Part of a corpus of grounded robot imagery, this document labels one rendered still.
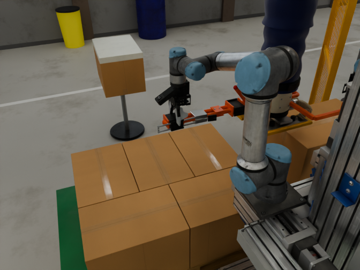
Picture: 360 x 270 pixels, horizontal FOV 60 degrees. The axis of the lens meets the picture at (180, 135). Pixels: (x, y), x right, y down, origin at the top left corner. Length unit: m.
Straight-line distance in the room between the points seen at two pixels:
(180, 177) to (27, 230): 1.35
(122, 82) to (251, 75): 2.21
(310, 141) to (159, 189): 0.99
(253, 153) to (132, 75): 2.10
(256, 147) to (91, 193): 1.34
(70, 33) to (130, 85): 3.61
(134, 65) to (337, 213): 2.23
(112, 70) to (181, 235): 1.71
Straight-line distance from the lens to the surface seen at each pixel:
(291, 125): 1.79
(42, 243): 2.73
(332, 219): 1.38
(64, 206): 2.93
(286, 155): 1.27
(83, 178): 2.30
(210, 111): 1.62
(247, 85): 0.98
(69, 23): 6.49
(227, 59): 1.28
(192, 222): 1.91
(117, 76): 3.03
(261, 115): 1.05
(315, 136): 2.01
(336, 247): 1.44
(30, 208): 3.03
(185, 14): 7.63
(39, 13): 6.99
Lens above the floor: 2.01
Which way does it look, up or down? 35 degrees down
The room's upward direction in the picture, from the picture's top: 1 degrees counter-clockwise
